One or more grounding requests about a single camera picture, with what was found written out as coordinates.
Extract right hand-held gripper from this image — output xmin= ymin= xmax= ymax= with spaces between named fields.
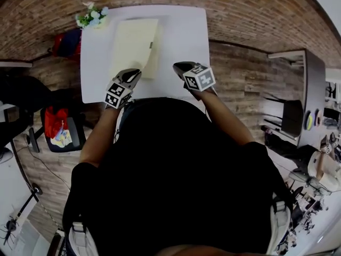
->
xmin=173 ymin=61 xmax=218 ymax=101

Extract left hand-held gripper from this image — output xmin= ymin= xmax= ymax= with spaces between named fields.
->
xmin=104 ymin=68 xmax=142 ymax=109

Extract pale yellow cloth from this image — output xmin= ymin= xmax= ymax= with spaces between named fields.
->
xmin=108 ymin=18 xmax=160 ymax=80

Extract person's left forearm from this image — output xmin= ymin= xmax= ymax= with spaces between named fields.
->
xmin=79 ymin=105 xmax=125 ymax=167

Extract person's right forearm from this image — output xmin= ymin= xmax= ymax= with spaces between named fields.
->
xmin=197 ymin=91 xmax=256 ymax=146

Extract navy cap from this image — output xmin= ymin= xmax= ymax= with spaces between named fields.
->
xmin=57 ymin=29 xmax=80 ymax=57

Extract potted white flowers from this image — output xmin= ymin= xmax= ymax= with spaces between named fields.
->
xmin=75 ymin=2 xmax=110 ymax=29

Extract black office chair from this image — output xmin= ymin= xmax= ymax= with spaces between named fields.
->
xmin=26 ymin=106 xmax=87 ymax=154

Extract red bag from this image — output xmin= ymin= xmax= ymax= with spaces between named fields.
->
xmin=44 ymin=107 xmax=69 ymax=138

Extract colourful printed item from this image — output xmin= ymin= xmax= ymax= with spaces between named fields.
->
xmin=50 ymin=131 xmax=72 ymax=147

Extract black cloth covered chair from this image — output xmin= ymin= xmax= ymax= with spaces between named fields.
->
xmin=0 ymin=73 xmax=58 ymax=149

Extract person's black shirt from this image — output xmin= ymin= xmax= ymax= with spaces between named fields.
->
xmin=62 ymin=97 xmax=294 ymax=256

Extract black side chair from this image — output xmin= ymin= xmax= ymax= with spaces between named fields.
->
xmin=262 ymin=94 xmax=305 ymax=138

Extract dark table with white legs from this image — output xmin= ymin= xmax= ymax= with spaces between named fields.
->
xmin=267 ymin=49 xmax=327 ymax=149

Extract yellow plate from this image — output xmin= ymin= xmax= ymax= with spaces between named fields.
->
xmin=304 ymin=110 xmax=314 ymax=130

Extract grey padded shoulder strap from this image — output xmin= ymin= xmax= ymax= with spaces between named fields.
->
xmin=269 ymin=198 xmax=291 ymax=254
xmin=68 ymin=221 xmax=96 ymax=256

